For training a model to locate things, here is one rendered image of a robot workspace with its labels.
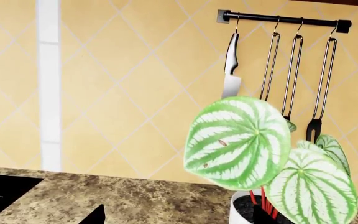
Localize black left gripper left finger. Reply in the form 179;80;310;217
86;203;106;224

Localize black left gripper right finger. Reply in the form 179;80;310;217
252;203;280;224

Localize white plant pot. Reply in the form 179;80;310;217
229;190;291;224

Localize green white striped leaf plant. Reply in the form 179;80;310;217
183;95;358;224

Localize black induction cooktop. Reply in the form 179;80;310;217
0;172;45;224

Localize steel kitchen knife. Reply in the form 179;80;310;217
221;32;242;100

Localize wire-handle utensil with black head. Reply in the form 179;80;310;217
305;37;338;144

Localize white vertical wall strip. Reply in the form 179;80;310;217
35;0;63;172

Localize steel wire-handle utensil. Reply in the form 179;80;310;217
280;34;305;123
259;32;282;102

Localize black wall utensil rail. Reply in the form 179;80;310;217
217;9;352;34

